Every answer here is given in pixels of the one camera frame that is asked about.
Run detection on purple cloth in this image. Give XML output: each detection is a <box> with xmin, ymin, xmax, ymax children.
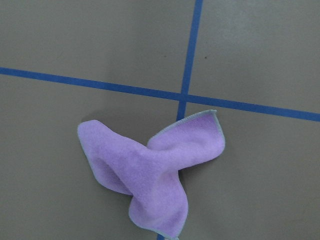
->
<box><xmin>77</xmin><ymin>110</ymin><xmax>225</xmax><ymax>240</ymax></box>

